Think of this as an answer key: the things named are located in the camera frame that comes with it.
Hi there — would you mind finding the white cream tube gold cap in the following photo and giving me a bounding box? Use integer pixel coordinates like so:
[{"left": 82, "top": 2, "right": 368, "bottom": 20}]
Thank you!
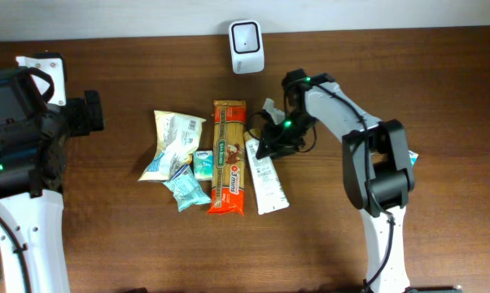
[{"left": 243, "top": 129, "right": 290, "bottom": 215}]

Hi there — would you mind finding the orange spaghetti pasta pack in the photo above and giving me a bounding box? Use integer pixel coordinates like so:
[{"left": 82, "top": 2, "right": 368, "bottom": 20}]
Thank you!
[{"left": 207, "top": 100, "right": 247, "bottom": 215}]

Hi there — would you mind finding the green Kleenex tissue pack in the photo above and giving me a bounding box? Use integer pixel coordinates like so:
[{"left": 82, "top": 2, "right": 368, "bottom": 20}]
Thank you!
[{"left": 193, "top": 151, "right": 213, "bottom": 181}]

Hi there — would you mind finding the cream white snack bag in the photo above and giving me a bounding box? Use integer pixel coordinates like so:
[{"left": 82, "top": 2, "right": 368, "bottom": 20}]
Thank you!
[{"left": 138, "top": 110, "right": 206, "bottom": 181}]

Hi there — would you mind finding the small teal snack bag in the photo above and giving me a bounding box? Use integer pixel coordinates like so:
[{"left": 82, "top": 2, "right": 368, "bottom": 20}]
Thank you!
[{"left": 164, "top": 164, "right": 212, "bottom": 212}]

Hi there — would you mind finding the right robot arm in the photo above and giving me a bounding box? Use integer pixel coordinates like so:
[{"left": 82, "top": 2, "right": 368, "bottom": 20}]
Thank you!
[{"left": 256, "top": 69, "right": 415, "bottom": 292}]

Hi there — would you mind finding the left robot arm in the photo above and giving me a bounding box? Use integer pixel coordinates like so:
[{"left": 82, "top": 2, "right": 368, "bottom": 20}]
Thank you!
[{"left": 0, "top": 66, "right": 104, "bottom": 292}]

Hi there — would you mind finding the white barcode scanner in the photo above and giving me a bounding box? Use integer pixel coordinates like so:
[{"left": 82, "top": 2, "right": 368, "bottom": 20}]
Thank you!
[{"left": 228, "top": 20, "right": 265, "bottom": 75}]

